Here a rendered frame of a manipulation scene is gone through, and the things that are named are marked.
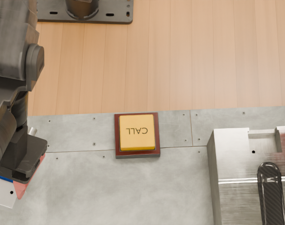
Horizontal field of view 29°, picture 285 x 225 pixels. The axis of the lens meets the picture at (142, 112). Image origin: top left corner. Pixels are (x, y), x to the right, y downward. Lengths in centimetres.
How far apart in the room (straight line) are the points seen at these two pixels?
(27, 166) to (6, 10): 22
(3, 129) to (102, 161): 36
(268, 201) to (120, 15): 46
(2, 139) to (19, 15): 14
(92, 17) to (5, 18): 46
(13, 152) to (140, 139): 30
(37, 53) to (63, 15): 46
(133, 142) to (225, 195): 19
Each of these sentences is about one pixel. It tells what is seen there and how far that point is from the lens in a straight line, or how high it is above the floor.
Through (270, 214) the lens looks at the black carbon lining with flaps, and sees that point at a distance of 93.
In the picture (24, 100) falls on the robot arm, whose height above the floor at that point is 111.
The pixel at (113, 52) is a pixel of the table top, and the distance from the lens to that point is 109.
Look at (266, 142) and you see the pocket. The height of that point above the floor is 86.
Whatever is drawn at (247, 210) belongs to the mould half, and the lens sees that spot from 92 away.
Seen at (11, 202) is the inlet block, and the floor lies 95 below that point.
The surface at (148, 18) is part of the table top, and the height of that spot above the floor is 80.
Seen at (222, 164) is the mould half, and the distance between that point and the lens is 92.
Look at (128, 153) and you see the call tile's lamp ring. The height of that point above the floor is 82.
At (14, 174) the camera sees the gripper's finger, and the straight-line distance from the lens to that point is 79.
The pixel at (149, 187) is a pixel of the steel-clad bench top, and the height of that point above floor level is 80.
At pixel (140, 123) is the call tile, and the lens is 99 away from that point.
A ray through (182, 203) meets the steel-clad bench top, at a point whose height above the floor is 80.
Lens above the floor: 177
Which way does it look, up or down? 69 degrees down
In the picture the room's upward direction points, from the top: 3 degrees clockwise
